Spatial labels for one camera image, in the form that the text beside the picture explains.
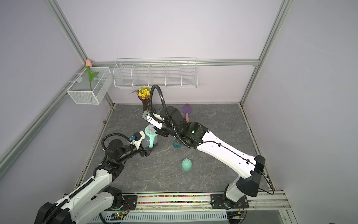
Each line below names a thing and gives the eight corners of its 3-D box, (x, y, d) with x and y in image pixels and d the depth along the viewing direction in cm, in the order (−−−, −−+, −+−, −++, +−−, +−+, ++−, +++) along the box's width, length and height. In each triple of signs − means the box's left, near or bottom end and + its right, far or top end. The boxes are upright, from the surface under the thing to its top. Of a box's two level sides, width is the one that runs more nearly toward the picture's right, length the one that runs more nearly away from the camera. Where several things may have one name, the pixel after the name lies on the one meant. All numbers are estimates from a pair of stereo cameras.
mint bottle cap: (181, 170, 87) (181, 168, 83) (181, 160, 91) (181, 157, 87) (192, 170, 87) (192, 167, 83) (191, 160, 91) (192, 157, 87)
